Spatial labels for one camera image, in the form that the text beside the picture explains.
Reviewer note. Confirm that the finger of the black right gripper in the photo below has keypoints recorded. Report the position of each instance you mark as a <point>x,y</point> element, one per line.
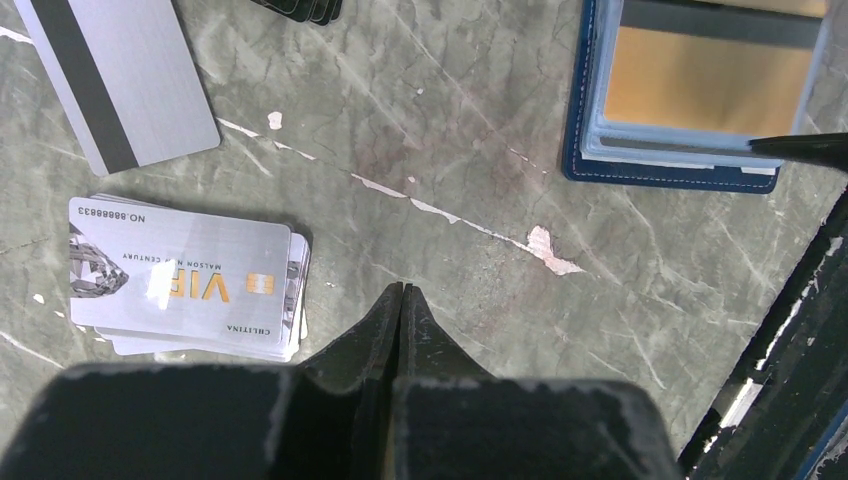
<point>826,150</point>

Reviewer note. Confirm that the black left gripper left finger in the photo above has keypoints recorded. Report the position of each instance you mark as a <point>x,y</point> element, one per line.
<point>323,419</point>

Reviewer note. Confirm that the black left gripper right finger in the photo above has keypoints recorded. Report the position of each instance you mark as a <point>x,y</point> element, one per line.
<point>451,419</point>

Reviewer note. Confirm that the gold magnetic stripe card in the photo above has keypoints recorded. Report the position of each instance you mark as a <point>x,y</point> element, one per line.
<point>733,67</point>

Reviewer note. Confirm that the blue leather card holder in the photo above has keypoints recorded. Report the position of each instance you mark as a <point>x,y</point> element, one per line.
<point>596,150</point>

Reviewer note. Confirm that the black VIP card stack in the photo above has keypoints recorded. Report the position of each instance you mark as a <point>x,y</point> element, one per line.
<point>319,12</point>

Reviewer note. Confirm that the silver card face down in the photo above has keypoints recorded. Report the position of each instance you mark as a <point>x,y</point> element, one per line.
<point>125,76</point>

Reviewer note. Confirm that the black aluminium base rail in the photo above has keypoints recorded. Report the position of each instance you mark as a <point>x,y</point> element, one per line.
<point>782,413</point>

